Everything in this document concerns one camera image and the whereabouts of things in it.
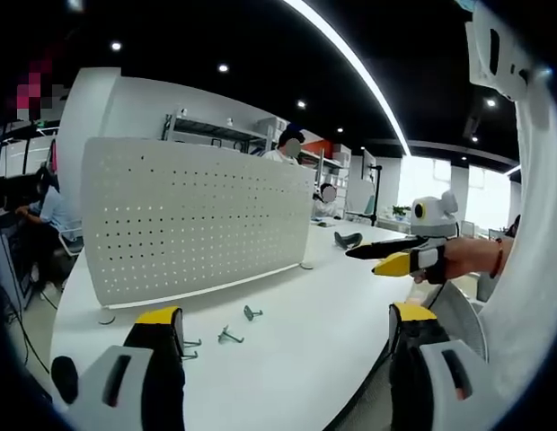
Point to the white perforated mounting plate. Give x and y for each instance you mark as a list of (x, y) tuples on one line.
[(193, 215)]

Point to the grey metal hook assembly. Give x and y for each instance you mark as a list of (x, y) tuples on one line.
[(251, 313), (228, 336), (193, 345)]

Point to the white worn device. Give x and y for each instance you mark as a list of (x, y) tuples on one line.
[(494, 49)]

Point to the grey metal shelf rack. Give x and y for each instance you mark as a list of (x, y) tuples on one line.
[(215, 130)]

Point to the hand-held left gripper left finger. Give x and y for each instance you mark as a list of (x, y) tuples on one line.
[(126, 386)]

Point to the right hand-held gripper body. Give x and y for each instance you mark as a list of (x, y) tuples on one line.
[(433, 220)]

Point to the grey office chair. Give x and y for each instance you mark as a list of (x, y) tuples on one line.
[(69, 242)]

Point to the person's right hand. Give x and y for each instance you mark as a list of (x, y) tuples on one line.
[(469, 258)]

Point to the person's white shirt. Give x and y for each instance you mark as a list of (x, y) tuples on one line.
[(530, 269)]

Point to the black curved object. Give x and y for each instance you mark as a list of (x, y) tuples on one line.
[(348, 240)]

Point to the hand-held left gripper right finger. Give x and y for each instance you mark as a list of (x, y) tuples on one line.
[(433, 381)]

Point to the white mesh chair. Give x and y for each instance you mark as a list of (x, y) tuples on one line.
[(462, 314)]

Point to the long ceiling light strip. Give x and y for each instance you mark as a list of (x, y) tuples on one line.
[(373, 76)]

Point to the green potted plant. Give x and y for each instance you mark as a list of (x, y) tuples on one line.
[(400, 212)]

